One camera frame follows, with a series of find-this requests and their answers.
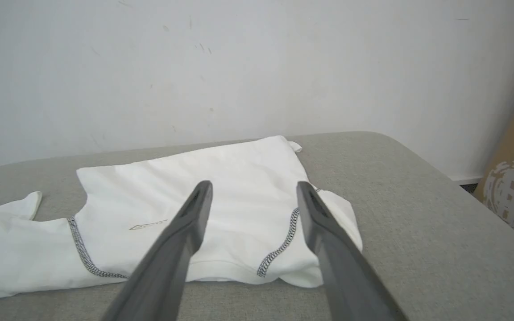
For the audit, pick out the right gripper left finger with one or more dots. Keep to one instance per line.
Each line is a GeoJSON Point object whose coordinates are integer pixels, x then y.
{"type": "Point", "coordinates": [167, 263]}

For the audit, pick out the white long-sleeve garment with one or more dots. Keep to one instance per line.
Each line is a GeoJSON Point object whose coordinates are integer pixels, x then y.
{"type": "Point", "coordinates": [150, 191]}

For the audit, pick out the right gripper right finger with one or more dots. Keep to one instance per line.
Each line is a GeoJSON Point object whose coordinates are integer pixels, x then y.
{"type": "Point", "coordinates": [341, 267]}

